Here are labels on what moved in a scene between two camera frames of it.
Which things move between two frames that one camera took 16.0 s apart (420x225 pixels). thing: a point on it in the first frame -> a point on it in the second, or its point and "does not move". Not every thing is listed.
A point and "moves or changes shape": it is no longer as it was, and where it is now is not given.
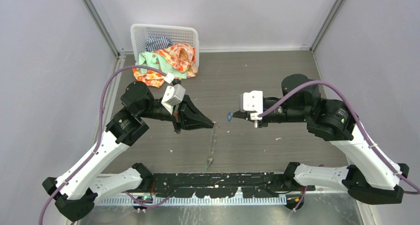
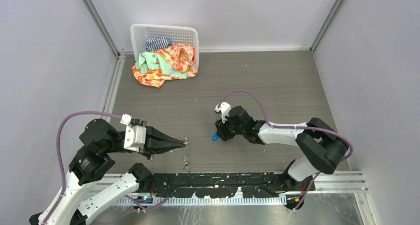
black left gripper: x=186 y=116 -> x=157 y=141
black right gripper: x=242 y=113 -> x=222 y=129
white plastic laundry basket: x=178 y=34 does not move
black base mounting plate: x=219 y=185 does not move
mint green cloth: x=153 y=60 does not move
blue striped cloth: x=153 y=43 does not move
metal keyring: x=216 y=124 moves or changes shape
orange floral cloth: x=182 y=55 does not move
